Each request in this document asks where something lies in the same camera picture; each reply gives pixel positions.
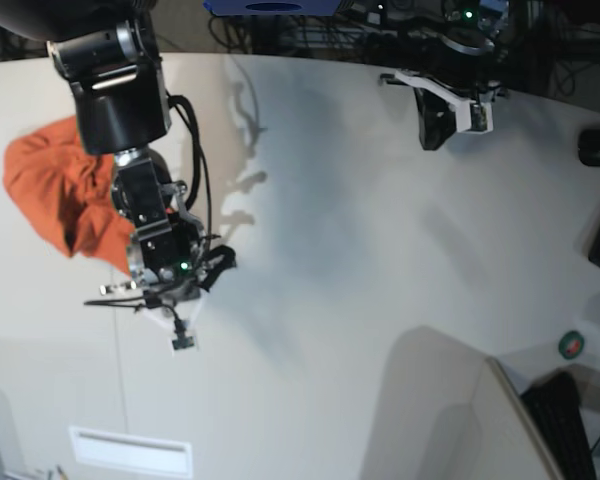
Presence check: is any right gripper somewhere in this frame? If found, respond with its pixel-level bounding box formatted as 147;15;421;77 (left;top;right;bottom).
111;159;236;305

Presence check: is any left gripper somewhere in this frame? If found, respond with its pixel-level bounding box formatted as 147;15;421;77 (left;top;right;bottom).
414;88;456;150

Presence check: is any orange t-shirt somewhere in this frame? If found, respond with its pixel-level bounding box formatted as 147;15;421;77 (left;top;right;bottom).
3;116;134;274

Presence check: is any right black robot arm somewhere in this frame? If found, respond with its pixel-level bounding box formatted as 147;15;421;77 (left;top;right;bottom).
0;1;235;308

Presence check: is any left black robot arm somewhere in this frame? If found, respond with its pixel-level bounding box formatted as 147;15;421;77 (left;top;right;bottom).
379;1;510;151

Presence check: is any black computer mouse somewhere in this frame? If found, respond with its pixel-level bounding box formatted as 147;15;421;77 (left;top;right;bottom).
577;128;600;168

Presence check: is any blue box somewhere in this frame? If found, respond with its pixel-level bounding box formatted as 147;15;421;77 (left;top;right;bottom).
203;0;354;16

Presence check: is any green tape roll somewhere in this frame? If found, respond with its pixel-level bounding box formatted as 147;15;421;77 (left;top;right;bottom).
558;330;585;360

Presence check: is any black keyboard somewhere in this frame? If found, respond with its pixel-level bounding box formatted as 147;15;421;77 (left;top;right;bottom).
521;371;597;480

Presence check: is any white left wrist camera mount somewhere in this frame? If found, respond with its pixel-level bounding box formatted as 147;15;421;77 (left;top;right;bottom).
379;70;494;134

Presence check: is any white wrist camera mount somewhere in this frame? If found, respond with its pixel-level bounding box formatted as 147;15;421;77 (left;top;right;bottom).
379;70;494;134
141;295;206;353

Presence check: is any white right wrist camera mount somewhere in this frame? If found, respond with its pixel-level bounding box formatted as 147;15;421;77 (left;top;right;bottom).
141;295;206;353

